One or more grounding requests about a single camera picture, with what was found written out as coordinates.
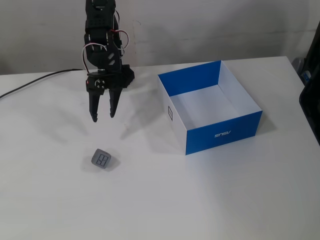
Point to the gray plastic part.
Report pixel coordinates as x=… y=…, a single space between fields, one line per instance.
x=298 y=63

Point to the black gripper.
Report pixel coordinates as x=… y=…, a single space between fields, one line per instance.
x=108 y=83

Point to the gray block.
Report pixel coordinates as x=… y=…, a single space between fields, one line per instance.
x=101 y=160

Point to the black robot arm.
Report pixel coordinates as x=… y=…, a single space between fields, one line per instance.
x=100 y=20

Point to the blue and white cardboard box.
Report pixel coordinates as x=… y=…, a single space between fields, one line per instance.
x=220 y=136

